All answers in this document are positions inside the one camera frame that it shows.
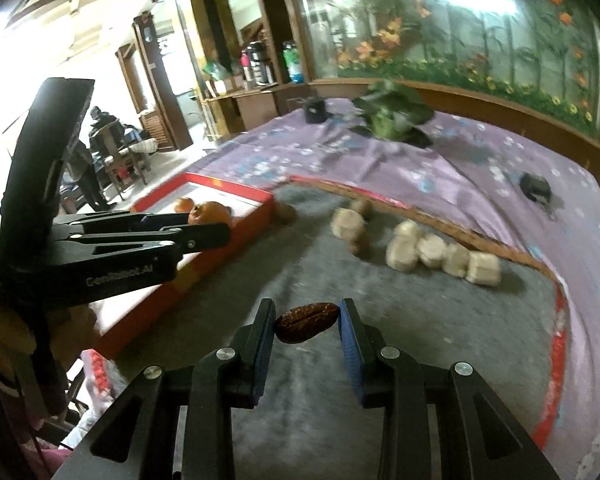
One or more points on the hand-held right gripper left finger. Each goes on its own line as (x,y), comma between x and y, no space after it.
(261,360)

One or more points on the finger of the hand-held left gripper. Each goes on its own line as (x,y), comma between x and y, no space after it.
(130,220)
(180,241)

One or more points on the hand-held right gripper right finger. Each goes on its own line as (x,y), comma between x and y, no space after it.
(352,360)

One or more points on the red box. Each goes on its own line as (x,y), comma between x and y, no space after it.
(220,256)

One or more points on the brown date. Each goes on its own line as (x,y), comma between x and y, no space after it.
(306,322)

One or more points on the pile of beige chunks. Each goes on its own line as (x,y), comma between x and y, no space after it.
(432,254)

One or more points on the person's left hand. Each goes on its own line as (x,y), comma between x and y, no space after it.
(7,330)

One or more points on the orange persimmon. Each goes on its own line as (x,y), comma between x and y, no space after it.
(182,205)
(214,210)

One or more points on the wooden chair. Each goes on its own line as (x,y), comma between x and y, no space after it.
(122,160)

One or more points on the grey blanket with red edging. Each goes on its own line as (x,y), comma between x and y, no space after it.
(305,265)

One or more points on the brown kiwi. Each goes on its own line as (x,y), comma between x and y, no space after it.
(361,207)
(360,246)
(285,213)

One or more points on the wooden side shelf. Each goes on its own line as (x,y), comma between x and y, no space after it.
(250,110)

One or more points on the green plastic bag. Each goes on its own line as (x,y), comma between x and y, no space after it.
(215,71)

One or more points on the black cup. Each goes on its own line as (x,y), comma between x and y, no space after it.
(314,109)

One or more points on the red bottle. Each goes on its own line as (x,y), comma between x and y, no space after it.
(244,62)

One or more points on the black thermos flask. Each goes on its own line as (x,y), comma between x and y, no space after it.
(257,62)

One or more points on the blue green bottle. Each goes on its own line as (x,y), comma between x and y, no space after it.
(292,62)

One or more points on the green bok choy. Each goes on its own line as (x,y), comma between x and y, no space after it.
(387,120)

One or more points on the small black device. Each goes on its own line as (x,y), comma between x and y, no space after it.
(535,185)

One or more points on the glass panel with artificial flowers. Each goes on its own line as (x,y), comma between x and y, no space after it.
(480,35)

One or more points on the wooden door frame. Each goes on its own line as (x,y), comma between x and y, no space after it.
(175,120)

